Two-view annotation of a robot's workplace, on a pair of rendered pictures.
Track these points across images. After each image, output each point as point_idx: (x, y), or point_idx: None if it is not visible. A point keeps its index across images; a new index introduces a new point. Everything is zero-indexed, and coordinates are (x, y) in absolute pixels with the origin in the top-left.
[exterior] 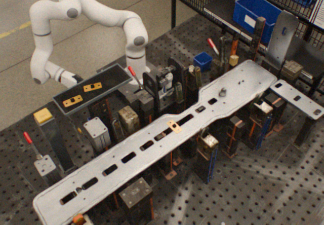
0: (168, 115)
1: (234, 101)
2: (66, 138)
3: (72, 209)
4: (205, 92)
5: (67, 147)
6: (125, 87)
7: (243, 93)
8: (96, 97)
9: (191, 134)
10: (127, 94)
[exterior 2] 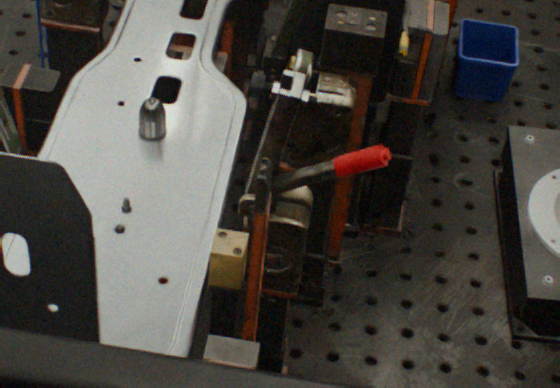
0: None
1: (91, 128)
2: (513, 16)
3: None
4: (218, 102)
5: (480, 3)
6: (553, 151)
7: (78, 174)
8: None
9: None
10: (520, 135)
